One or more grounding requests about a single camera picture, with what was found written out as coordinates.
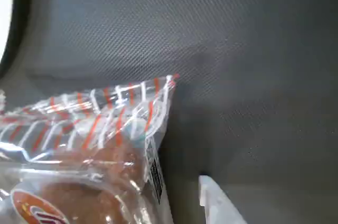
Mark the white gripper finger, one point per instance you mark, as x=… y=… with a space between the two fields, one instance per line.
x=219 y=205

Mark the brown bread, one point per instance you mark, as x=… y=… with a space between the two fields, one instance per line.
x=87 y=160

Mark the white round dish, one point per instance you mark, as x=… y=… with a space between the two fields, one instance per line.
x=4 y=10

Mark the dark grey rectangular mat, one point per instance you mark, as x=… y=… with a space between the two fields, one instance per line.
x=224 y=49

